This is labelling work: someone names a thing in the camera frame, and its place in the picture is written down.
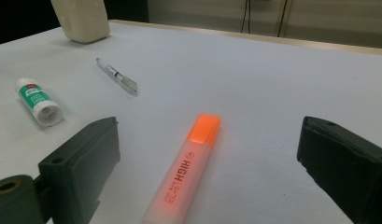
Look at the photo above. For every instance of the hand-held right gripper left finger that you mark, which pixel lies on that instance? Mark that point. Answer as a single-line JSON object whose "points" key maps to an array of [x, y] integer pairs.
{"points": [[76, 161]]}

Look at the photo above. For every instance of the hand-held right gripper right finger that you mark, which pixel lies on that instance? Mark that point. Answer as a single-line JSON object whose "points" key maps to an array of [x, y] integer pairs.
{"points": [[344, 161]]}

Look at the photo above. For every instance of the white green glue stick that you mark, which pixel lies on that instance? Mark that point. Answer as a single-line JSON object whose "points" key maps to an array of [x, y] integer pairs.
{"points": [[36, 98]]}

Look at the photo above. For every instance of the clear ballpoint pen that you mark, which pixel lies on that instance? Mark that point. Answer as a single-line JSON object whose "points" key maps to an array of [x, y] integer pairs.
{"points": [[117, 76]]}

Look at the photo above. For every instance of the orange highlighter pen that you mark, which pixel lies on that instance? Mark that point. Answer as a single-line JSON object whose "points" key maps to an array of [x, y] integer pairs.
{"points": [[179, 180]]}

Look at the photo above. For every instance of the cream ceramic pen holder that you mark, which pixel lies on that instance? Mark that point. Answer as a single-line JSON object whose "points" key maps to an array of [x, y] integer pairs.
{"points": [[82, 18]]}

